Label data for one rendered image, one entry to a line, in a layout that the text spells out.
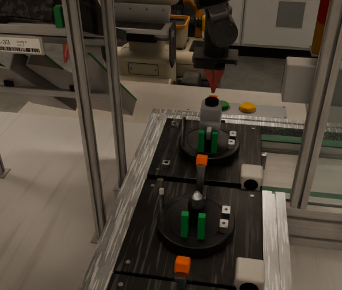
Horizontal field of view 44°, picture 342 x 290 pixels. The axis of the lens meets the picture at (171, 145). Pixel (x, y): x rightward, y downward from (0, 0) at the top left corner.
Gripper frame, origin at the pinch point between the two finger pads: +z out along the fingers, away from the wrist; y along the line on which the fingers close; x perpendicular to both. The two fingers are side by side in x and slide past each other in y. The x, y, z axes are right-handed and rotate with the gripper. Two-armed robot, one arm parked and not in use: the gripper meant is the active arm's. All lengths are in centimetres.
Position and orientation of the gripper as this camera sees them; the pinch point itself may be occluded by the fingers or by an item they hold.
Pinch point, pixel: (213, 88)
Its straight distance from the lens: 102.7
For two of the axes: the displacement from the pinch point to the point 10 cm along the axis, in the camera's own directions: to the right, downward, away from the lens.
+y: 9.9, 0.9, -1.3
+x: 1.6, -5.6, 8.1
